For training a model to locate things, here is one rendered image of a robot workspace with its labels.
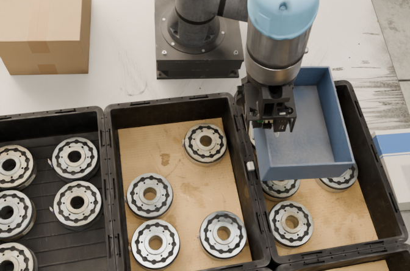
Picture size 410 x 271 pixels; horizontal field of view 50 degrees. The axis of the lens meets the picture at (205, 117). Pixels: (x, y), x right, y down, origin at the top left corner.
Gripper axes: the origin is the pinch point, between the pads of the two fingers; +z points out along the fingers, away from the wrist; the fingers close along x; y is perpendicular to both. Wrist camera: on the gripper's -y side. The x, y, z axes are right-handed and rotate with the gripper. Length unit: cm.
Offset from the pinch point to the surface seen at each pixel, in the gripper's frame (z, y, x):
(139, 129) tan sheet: 26.2, -12.0, -26.6
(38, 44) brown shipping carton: 21, -36, -53
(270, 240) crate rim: 19.9, 17.7, 1.6
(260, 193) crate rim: 19.8, 7.8, 0.5
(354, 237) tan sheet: 32.8, 15.4, 22.1
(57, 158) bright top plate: 20.9, -3.4, -44.2
